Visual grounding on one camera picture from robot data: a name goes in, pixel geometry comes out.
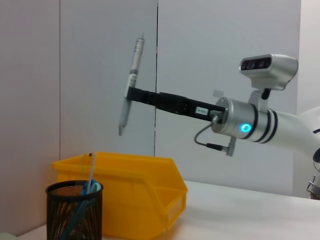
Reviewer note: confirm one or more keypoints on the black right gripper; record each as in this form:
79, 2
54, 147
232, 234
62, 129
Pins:
190, 107

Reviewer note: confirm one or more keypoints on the yellow plastic bin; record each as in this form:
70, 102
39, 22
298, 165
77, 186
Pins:
140, 190

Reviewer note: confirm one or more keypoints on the silver pen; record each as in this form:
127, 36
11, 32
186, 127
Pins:
135, 65

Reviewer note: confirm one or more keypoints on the black mesh pen holder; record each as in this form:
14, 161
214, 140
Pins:
57, 212

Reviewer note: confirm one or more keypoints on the transparent plastic ruler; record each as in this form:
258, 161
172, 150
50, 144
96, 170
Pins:
93, 170

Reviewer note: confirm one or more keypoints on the blue teal scissors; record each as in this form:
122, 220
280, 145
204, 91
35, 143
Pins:
92, 186

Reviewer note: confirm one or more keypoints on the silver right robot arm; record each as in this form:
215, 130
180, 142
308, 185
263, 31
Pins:
250, 117

